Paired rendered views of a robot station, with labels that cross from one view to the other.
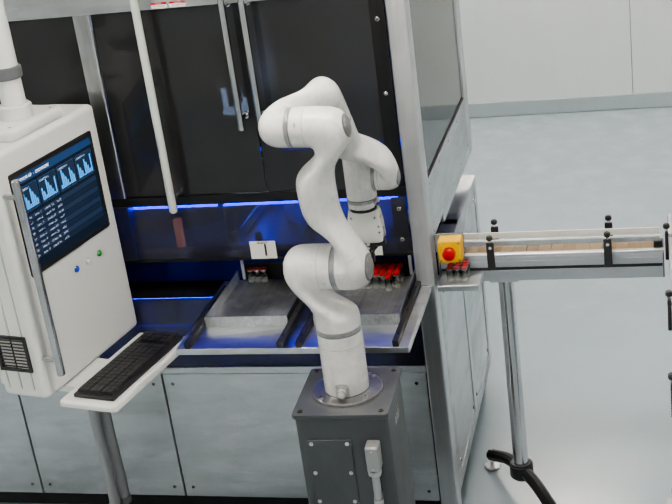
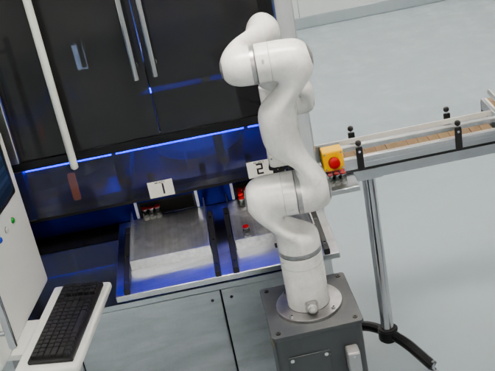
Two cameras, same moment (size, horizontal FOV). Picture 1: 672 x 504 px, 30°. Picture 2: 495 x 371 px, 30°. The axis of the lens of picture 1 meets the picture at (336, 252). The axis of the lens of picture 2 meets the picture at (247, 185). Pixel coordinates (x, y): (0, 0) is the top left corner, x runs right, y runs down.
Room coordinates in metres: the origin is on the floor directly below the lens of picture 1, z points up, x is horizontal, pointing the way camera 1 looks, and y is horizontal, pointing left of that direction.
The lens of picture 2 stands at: (0.89, 0.76, 2.37)
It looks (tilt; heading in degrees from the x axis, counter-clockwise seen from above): 27 degrees down; 343
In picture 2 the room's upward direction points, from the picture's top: 11 degrees counter-clockwise
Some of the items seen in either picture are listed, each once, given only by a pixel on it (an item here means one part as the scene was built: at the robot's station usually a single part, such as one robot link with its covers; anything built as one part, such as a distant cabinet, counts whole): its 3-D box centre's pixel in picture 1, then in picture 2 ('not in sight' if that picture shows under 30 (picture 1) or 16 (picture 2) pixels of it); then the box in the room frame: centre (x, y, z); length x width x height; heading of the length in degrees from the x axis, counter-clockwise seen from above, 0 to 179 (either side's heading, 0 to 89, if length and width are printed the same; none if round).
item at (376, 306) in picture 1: (367, 295); (268, 212); (3.49, -0.08, 0.90); 0.34 x 0.26 x 0.04; 165
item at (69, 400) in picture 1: (117, 369); (54, 327); (3.43, 0.71, 0.79); 0.45 x 0.28 x 0.03; 153
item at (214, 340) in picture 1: (309, 314); (222, 239); (3.46, 0.11, 0.87); 0.70 x 0.48 x 0.02; 74
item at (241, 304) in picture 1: (261, 297); (169, 232); (3.58, 0.25, 0.90); 0.34 x 0.26 x 0.04; 164
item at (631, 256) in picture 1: (550, 248); (404, 143); (3.59, -0.66, 0.92); 0.69 x 0.16 x 0.16; 74
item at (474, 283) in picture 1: (461, 279); (338, 182); (3.57, -0.38, 0.87); 0.14 x 0.13 x 0.02; 164
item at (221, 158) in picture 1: (179, 104); (67, 64); (3.73, 0.41, 1.50); 0.47 x 0.01 x 0.59; 74
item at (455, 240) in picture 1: (451, 247); (331, 157); (3.53, -0.35, 0.99); 0.08 x 0.07 x 0.07; 164
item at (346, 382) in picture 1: (343, 360); (304, 277); (2.97, 0.02, 0.95); 0.19 x 0.19 x 0.18
